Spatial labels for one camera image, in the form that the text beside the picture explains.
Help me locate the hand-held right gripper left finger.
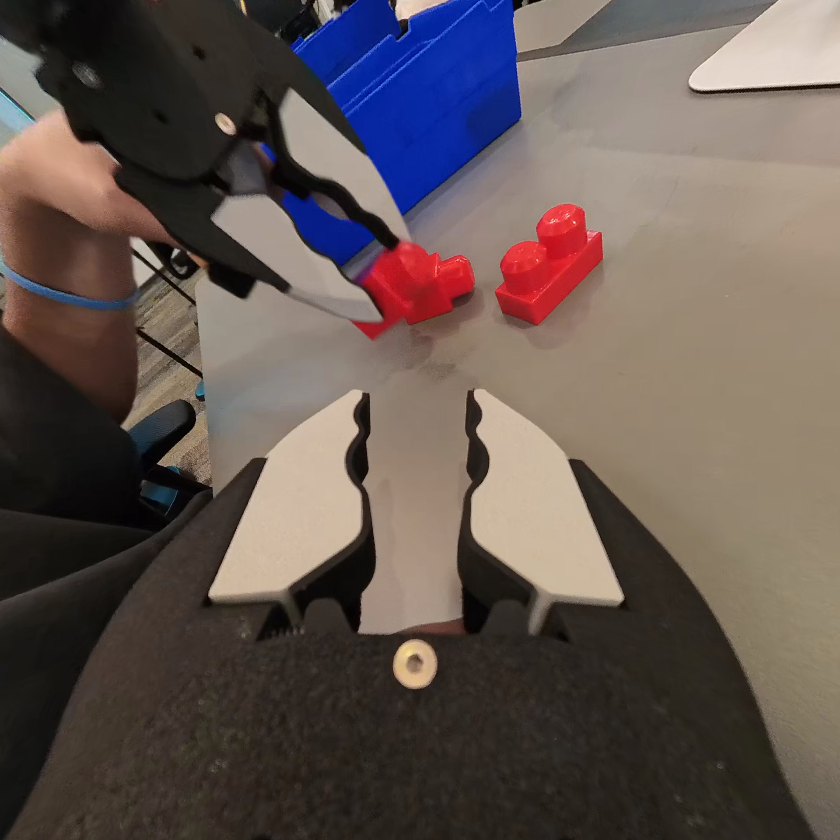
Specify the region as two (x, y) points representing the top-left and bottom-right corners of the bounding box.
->
(209, 388), (378, 627)

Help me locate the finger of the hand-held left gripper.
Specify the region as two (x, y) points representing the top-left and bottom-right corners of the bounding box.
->
(210, 193), (386, 324)
(266, 87), (414, 253)

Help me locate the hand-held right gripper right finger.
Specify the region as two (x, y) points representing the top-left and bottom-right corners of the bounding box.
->
(456, 387), (626, 636)

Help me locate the blue plastic bin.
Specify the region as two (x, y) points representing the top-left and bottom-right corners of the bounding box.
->
(292, 0), (401, 86)
(266, 0), (522, 263)

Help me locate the red double toy block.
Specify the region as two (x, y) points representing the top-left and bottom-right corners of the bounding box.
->
(495, 205), (603, 326)

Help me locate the person's left forearm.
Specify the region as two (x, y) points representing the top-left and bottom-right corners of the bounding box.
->
(0, 269), (142, 427)

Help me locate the grey desk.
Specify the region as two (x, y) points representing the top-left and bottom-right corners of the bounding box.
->
(196, 0), (840, 840)

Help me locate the person's left hand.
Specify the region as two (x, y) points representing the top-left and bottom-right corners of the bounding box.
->
(0, 113), (212, 291)

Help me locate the black chair armrest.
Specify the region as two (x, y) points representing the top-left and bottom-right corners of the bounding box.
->
(128, 399), (198, 470)

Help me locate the blue wristband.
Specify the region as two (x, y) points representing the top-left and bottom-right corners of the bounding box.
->
(0, 259), (142, 312)

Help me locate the person's dark sweatshirt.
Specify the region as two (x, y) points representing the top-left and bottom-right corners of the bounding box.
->
(0, 328), (214, 840)

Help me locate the white flat base plate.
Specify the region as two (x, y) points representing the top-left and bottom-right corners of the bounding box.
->
(688, 0), (840, 94)

